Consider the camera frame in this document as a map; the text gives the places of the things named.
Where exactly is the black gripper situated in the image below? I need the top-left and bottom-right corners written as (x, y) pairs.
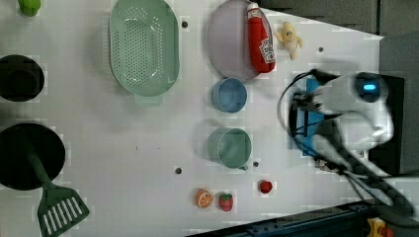
top-left (291, 92), bottom-right (321, 112)

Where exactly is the black steel toaster oven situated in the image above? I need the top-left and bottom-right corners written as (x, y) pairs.
top-left (288, 71), bottom-right (405, 177)

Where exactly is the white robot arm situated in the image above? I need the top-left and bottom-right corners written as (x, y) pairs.
top-left (290, 70), bottom-right (416, 218)

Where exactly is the peeled banana toy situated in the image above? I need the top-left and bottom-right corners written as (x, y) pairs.
top-left (275, 22), bottom-right (302, 60)

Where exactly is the red ketchup bottle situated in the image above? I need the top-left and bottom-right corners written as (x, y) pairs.
top-left (247, 3), bottom-right (276, 73)

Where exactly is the blue cup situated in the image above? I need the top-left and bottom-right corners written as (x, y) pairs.
top-left (211, 78), bottom-right (247, 114)

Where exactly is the green mug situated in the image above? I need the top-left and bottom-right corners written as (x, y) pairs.
top-left (207, 127), bottom-right (252, 171)

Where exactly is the small red tomato toy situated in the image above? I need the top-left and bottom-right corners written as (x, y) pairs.
top-left (259, 180), bottom-right (273, 194)

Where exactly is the pale pink plate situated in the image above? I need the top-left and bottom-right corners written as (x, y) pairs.
top-left (208, 0), bottom-right (273, 80)

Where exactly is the strawberry toy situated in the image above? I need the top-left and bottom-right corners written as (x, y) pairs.
top-left (218, 194), bottom-right (233, 212)

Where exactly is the orange slice toy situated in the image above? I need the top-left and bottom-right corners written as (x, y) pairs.
top-left (196, 189), bottom-right (213, 208)

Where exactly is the yellow red toy object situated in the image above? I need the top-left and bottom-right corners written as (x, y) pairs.
top-left (367, 217), bottom-right (394, 237)

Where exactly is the green perforated colander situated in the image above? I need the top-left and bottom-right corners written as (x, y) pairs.
top-left (109, 0), bottom-right (180, 107)

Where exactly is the green slotted spatula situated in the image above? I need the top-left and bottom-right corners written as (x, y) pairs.
top-left (27, 148), bottom-right (90, 237)

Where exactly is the small black pot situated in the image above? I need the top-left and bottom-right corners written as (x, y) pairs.
top-left (0, 54), bottom-right (44, 102)

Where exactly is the green toy pepper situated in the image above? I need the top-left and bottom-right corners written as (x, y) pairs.
top-left (18, 0), bottom-right (42, 17)

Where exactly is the large black pot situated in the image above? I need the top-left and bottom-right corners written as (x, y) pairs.
top-left (0, 122), bottom-right (65, 191)

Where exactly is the blue metal frame rail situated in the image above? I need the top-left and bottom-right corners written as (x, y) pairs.
top-left (188, 201), bottom-right (374, 237)

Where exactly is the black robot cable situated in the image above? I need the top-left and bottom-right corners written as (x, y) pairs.
top-left (277, 68), bottom-right (419, 228)

